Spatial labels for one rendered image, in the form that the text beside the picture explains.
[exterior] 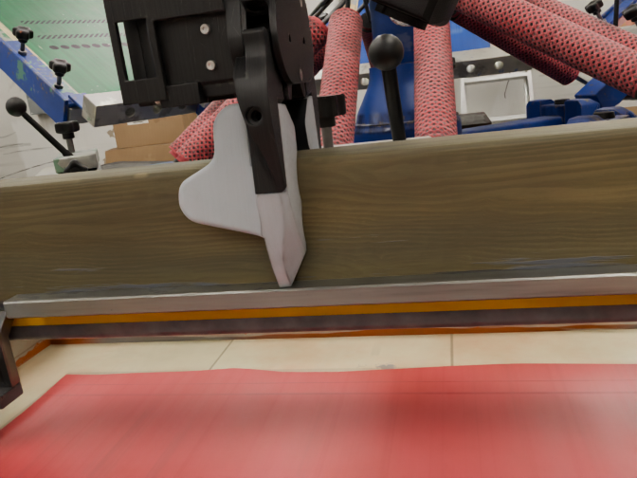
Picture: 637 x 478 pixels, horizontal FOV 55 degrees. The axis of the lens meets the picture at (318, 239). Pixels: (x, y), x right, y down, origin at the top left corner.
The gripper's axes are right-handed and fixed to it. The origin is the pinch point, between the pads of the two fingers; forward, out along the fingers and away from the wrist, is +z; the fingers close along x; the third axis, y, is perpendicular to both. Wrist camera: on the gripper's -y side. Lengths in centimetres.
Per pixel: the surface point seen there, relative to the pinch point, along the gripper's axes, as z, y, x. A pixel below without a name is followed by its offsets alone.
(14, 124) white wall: -4, 334, -408
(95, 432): 9.7, 13.6, 2.6
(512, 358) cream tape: 9.8, -10.8, -6.2
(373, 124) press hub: 0, 5, -73
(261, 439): 9.8, 3.2, 3.1
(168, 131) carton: 13, 183, -366
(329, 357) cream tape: 9.8, 1.2, -6.8
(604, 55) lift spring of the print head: -7, -27, -55
